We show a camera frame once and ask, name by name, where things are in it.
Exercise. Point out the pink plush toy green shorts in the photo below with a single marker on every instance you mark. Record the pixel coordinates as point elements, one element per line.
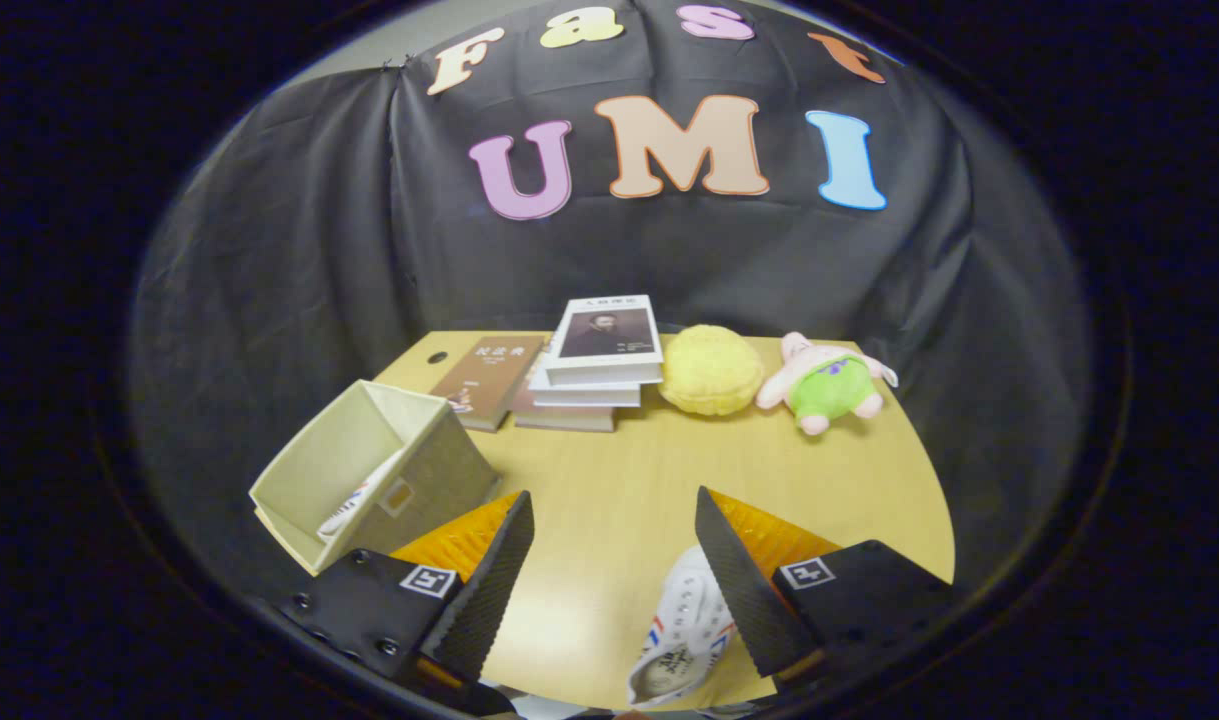
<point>829,385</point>

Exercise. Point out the brown cover book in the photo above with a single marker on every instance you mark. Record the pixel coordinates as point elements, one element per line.
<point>489,380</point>

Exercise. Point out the grey fabric storage box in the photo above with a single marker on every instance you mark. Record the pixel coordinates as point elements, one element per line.
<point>439,470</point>

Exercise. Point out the white book with portrait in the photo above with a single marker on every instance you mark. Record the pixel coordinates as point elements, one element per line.
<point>607,335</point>

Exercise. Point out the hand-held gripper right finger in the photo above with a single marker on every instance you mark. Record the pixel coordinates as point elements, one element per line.
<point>744,590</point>

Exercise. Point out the black backdrop cloth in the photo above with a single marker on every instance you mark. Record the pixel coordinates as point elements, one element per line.
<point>669,250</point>

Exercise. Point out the plain white book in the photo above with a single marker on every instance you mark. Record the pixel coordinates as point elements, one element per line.
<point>584,396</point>

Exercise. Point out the thick brownish book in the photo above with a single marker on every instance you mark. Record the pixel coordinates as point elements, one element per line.
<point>564,419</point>

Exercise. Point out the yellow round plush toy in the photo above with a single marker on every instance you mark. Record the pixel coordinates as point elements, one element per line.
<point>711,370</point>

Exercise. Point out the white sneaker shoe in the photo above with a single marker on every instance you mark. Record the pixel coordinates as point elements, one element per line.
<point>681,625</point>
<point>354,500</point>

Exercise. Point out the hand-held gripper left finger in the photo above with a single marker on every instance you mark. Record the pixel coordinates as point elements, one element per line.
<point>489,590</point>

